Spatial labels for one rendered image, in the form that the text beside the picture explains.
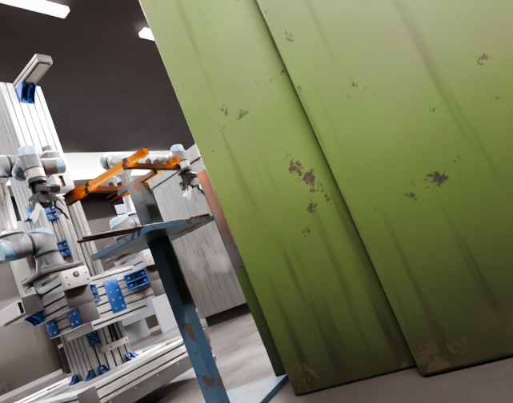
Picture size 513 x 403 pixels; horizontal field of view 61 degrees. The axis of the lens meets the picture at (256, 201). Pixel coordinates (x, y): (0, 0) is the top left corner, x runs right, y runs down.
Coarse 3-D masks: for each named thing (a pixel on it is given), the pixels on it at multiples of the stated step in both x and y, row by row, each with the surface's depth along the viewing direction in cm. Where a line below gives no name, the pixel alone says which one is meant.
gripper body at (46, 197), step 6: (30, 180) 183; (36, 180) 183; (42, 180) 186; (30, 186) 186; (36, 192) 185; (42, 192) 183; (48, 192) 185; (30, 198) 184; (42, 198) 182; (48, 198) 184; (54, 198) 186; (42, 204) 182; (48, 204) 186
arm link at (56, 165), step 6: (12, 156) 224; (12, 162) 222; (42, 162) 198; (48, 162) 199; (54, 162) 201; (60, 162) 203; (48, 168) 199; (54, 168) 201; (60, 168) 203; (48, 174) 201
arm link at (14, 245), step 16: (0, 160) 219; (0, 176) 217; (0, 192) 216; (0, 208) 215; (0, 224) 214; (16, 224) 218; (0, 240) 211; (16, 240) 214; (0, 256) 215; (16, 256) 214
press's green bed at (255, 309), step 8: (240, 272) 182; (240, 280) 182; (248, 280) 180; (248, 288) 180; (248, 296) 181; (248, 304) 181; (256, 304) 179; (256, 312) 179; (256, 320) 179; (264, 320) 178; (264, 328) 178; (264, 336) 178; (264, 344) 178; (272, 344) 177; (272, 352) 177; (272, 360) 177; (280, 360) 175; (280, 368) 176
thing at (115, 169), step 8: (136, 152) 155; (144, 152) 154; (136, 160) 157; (112, 168) 160; (120, 168) 159; (104, 176) 162; (112, 176) 163; (96, 184) 165; (72, 192) 171; (80, 192) 168; (72, 200) 171
